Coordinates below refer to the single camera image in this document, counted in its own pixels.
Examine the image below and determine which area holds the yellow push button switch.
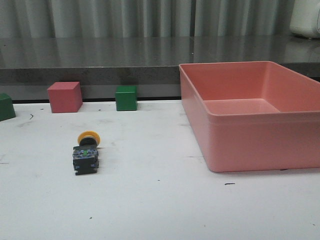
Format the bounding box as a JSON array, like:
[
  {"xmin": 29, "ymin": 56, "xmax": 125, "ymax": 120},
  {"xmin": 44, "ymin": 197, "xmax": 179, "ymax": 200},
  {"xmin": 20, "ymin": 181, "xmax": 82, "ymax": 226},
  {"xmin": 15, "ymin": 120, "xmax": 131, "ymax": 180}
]
[{"xmin": 72, "ymin": 130, "xmax": 101, "ymax": 176}]

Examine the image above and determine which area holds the green cube block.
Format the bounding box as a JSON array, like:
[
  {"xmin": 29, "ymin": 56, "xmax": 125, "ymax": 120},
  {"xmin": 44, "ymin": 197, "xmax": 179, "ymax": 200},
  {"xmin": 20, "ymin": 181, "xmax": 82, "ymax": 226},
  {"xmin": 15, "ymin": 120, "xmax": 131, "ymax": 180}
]
[
  {"xmin": 0, "ymin": 93, "xmax": 16, "ymax": 121},
  {"xmin": 115, "ymin": 85, "xmax": 138, "ymax": 111}
]

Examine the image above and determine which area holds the pink plastic bin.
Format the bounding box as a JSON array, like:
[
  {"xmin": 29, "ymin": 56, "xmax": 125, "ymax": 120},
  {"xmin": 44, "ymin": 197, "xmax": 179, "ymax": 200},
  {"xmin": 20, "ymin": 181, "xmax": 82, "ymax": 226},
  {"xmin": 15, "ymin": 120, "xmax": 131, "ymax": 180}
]
[{"xmin": 179, "ymin": 61, "xmax": 320, "ymax": 172}]

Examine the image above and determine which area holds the pink cube block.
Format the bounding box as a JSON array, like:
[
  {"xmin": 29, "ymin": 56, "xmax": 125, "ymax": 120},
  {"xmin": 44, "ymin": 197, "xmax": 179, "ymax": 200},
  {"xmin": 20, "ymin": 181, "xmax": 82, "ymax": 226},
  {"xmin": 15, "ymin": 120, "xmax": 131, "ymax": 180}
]
[{"xmin": 47, "ymin": 81, "xmax": 83, "ymax": 114}]

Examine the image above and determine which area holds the grey stone counter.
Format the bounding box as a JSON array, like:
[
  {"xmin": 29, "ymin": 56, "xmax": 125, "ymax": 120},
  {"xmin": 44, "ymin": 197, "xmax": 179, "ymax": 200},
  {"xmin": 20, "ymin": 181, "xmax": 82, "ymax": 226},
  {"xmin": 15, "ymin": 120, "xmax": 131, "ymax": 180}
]
[{"xmin": 0, "ymin": 35, "xmax": 320, "ymax": 103}]

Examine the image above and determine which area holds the green cube block at left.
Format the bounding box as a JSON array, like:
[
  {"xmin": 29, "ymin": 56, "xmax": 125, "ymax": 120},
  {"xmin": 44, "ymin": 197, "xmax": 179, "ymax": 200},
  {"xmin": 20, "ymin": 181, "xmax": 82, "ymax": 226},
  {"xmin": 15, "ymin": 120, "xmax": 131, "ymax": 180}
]
[{"xmin": 0, "ymin": 93, "xmax": 16, "ymax": 121}]

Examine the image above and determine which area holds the grey curtain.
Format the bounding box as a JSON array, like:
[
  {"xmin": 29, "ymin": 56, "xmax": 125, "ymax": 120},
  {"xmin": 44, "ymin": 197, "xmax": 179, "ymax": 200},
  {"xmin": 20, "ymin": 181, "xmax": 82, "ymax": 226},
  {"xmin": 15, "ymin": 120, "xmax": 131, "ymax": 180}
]
[{"xmin": 0, "ymin": 0, "xmax": 294, "ymax": 38}]

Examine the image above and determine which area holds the white appliance in background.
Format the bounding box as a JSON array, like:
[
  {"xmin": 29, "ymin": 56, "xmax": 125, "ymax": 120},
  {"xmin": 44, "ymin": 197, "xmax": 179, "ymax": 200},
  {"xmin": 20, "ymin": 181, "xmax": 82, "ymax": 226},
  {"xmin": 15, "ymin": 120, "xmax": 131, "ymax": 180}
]
[{"xmin": 289, "ymin": 0, "xmax": 320, "ymax": 39}]

